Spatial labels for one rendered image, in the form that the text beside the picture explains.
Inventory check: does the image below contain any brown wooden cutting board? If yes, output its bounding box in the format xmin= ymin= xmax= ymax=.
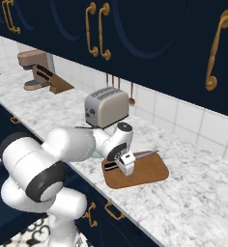
xmin=100 ymin=151 xmax=170 ymax=190

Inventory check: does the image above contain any navy drawer front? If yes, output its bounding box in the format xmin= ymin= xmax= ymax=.
xmin=99 ymin=192 xmax=161 ymax=247

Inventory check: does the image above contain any copper hanging spoon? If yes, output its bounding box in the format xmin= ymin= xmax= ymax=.
xmin=128 ymin=81 xmax=136 ymax=107

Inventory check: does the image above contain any black-handled knife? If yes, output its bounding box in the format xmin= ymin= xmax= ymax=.
xmin=103 ymin=150 xmax=159 ymax=170

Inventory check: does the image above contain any brown stand mixer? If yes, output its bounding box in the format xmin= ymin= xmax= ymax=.
xmin=16 ymin=49 xmax=55 ymax=92

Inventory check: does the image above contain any wooden knife block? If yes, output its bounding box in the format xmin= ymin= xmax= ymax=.
xmin=33 ymin=63 xmax=75 ymax=96

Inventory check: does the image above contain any navy base cupboard front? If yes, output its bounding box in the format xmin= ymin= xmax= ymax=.
xmin=0 ymin=96 xmax=43 ymax=162

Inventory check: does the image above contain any navy base cupboard door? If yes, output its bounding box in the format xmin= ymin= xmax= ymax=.
xmin=67 ymin=167 xmax=103 ymax=247

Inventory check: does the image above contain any silver toaster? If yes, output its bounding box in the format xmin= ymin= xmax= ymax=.
xmin=84 ymin=86 xmax=130 ymax=130

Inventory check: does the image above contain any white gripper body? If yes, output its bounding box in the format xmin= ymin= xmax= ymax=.
xmin=116 ymin=160 xmax=136 ymax=178

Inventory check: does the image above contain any brass cupboard handle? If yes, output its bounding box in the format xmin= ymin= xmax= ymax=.
xmin=1 ymin=0 xmax=12 ymax=24
xmin=205 ymin=8 xmax=228 ymax=92
xmin=82 ymin=202 xmax=99 ymax=229
xmin=84 ymin=2 xmax=100 ymax=58
xmin=6 ymin=0 xmax=21 ymax=35
xmin=98 ymin=2 xmax=112 ymax=62

